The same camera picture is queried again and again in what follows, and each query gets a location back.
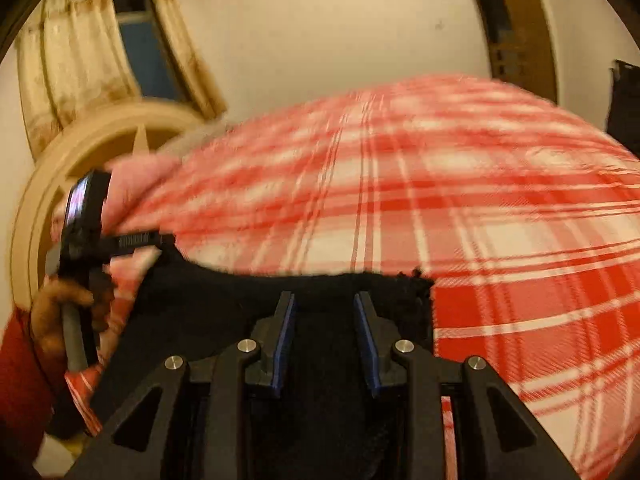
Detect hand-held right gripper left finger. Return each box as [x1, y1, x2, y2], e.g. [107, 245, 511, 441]
[65, 291, 298, 480]

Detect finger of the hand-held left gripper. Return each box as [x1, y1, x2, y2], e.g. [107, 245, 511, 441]
[102, 231, 177, 258]

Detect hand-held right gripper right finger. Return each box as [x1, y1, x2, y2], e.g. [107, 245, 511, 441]
[352, 291, 566, 480]

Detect black pants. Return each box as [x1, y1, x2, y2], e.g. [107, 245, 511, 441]
[47, 245, 436, 480]

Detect person's left hand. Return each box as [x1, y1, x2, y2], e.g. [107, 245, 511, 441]
[29, 277, 97, 357]

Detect pink pillow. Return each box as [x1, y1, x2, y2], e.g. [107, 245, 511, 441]
[50, 152, 183, 241]

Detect cream wooden headboard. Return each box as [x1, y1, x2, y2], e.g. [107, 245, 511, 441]
[10, 100, 211, 306]

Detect red plaid bed sheet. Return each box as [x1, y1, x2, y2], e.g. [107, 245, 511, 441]
[65, 74, 640, 480]

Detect wide cream patterned curtain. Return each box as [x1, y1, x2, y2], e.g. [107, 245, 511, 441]
[15, 0, 141, 158]

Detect window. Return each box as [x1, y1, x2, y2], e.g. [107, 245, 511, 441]
[110, 0, 188, 103]

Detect narrow cream patterned curtain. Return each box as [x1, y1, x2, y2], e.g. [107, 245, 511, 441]
[145, 0, 228, 118]

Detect black folded stroller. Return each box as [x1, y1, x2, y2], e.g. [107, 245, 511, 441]
[606, 60, 640, 156]

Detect brown wooden door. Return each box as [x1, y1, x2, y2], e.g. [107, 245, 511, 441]
[492, 0, 558, 103]

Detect dark door frame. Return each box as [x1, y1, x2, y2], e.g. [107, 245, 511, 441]
[462, 0, 506, 81]

